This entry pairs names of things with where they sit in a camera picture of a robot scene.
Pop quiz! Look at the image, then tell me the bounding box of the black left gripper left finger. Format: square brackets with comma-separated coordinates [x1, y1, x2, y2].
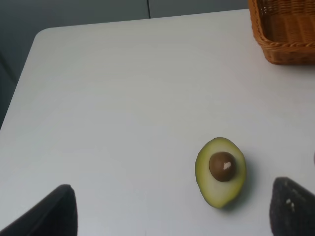
[0, 184, 78, 236]

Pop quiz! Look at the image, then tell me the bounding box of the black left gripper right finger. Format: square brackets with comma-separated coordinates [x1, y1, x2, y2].
[269, 177, 315, 236]

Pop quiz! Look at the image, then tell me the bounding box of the brown wicker basket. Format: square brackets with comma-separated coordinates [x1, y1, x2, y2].
[248, 0, 315, 65]

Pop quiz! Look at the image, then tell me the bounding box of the halved avocado with pit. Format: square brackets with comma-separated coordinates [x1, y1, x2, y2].
[195, 137, 247, 208]

